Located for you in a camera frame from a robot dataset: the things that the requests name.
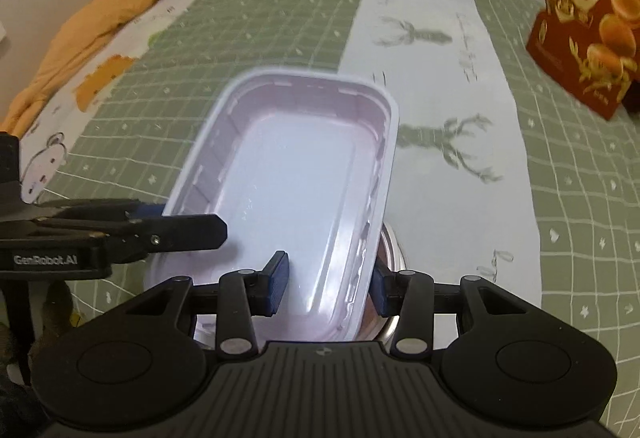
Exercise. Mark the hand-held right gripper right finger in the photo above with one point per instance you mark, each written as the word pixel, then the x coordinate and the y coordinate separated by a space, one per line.
pixel 378 290

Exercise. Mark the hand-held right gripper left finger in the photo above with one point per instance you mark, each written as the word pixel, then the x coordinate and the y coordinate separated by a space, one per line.
pixel 280 283

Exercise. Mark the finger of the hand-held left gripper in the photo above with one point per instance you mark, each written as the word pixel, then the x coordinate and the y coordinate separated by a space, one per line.
pixel 100 208
pixel 190 230

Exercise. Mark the pale pink rectangular plastic container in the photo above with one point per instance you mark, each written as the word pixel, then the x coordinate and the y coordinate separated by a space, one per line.
pixel 300 168

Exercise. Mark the white cartoon print cloth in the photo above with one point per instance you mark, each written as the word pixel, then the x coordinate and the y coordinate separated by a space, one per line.
pixel 50 153

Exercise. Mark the orange cloth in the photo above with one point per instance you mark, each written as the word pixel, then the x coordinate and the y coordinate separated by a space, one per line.
pixel 75 43

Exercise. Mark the white deer print table runner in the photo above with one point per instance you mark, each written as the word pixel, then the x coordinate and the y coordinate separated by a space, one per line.
pixel 440 83

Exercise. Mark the green checked tablecloth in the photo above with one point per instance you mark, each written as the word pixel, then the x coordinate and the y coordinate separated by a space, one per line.
pixel 280 28

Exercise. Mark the brown snack pouch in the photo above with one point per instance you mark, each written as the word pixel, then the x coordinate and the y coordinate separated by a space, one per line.
pixel 595 18

